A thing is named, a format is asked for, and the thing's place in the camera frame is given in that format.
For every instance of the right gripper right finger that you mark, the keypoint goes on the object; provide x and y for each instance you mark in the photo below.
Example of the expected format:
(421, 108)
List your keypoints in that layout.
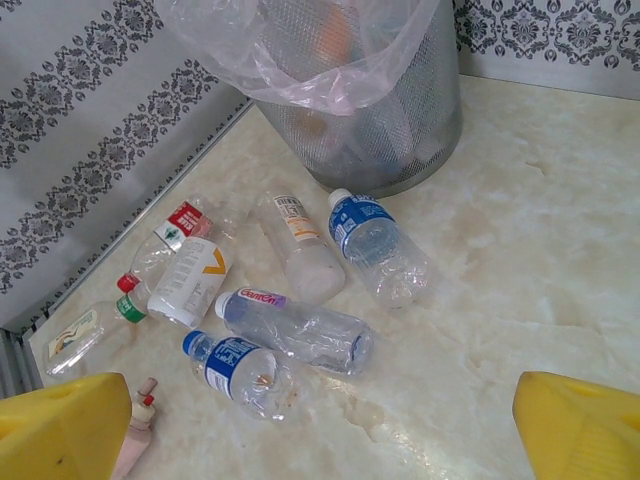
(590, 435)

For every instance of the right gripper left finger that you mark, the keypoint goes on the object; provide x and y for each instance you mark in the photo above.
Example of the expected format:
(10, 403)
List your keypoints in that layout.
(55, 435)

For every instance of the rectangular clear bottle cream label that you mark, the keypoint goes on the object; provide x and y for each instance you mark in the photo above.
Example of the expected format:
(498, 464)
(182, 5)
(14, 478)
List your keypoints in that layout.
(75, 337)

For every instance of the small bottle green label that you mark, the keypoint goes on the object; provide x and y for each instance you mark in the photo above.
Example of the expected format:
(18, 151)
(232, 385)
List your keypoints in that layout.
(131, 305)

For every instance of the wide-mouth bottle white label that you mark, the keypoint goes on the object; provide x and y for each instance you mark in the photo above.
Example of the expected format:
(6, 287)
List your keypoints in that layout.
(187, 280)

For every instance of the clear bottle purple label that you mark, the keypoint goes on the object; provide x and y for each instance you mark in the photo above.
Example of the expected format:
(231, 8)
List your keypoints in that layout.
(300, 330)

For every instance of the blue label bottle white cap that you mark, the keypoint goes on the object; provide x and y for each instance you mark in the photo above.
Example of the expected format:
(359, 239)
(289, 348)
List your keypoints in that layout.
(365, 230)

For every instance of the clear bottle orange white label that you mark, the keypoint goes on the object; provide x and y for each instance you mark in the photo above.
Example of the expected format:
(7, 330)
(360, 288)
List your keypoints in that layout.
(300, 235)

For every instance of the orange label bottle yellow cap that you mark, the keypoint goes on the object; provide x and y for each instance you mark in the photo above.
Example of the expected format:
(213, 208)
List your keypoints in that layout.
(335, 32)

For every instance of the clear plastic bin liner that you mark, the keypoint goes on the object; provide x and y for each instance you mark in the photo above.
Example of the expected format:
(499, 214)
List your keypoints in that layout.
(280, 50)

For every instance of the aluminium side rail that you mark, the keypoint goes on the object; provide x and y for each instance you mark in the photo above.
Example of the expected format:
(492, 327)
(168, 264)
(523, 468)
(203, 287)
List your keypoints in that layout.
(20, 360)

